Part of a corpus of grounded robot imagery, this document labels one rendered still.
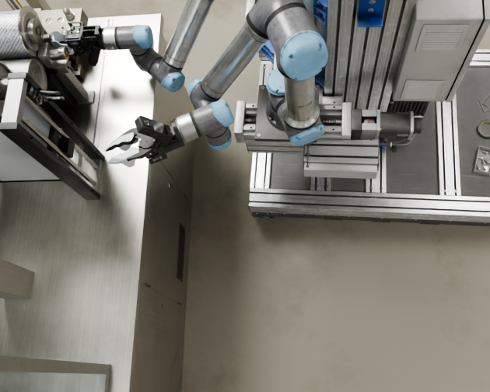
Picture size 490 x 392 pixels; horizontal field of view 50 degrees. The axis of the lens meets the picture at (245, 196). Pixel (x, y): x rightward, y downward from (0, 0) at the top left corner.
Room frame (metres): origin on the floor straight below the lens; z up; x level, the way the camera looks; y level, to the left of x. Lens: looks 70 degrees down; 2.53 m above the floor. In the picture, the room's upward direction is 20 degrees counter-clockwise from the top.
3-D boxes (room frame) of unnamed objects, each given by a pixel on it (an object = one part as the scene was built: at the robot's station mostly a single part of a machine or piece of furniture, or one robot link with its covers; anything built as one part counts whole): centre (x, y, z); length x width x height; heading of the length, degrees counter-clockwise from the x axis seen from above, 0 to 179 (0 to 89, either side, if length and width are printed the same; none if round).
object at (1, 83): (0.98, 0.51, 1.33); 0.06 x 0.06 x 0.06; 70
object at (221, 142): (0.76, 0.01, 1.12); 0.11 x 0.08 x 0.11; 2
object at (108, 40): (1.21, 0.24, 1.11); 0.08 x 0.05 x 0.08; 160
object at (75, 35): (1.24, 0.31, 1.12); 0.12 x 0.08 x 0.09; 70
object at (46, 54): (1.18, 0.42, 1.05); 0.06 x 0.05 x 0.31; 70
